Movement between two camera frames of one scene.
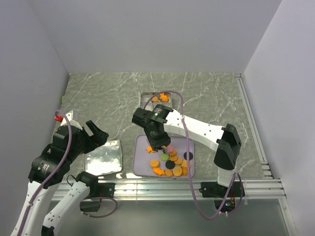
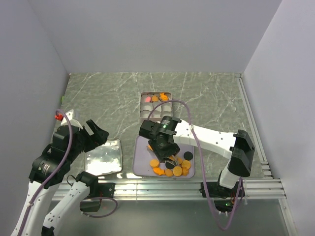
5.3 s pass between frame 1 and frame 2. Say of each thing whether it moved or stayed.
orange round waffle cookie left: stayed
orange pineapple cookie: stayed
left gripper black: stayed
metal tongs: moved
